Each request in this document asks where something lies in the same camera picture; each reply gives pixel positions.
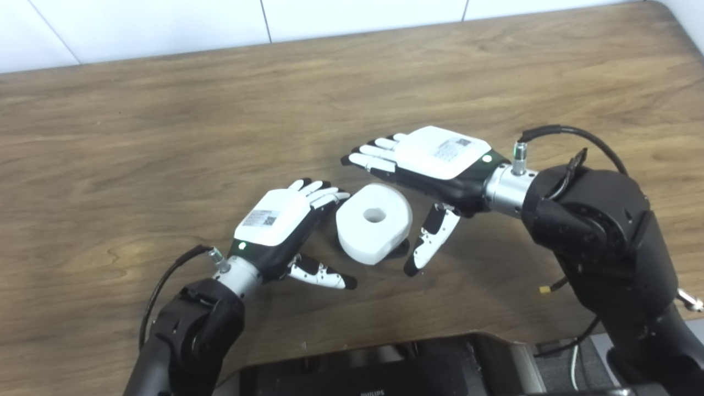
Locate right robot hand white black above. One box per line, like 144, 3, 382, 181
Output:
341, 125, 510, 277

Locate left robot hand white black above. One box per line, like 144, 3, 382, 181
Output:
228, 178, 358, 290

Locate round white piece with holes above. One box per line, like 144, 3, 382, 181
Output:
336, 184, 413, 266

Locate black Philips device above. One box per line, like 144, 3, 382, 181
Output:
239, 333, 546, 396

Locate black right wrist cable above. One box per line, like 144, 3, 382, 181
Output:
511, 125, 704, 313

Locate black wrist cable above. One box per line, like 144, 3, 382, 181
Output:
139, 245, 227, 350
511, 125, 704, 313

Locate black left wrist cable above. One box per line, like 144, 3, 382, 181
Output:
139, 245, 227, 350

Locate thin black cable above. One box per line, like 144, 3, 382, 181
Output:
535, 315, 601, 358

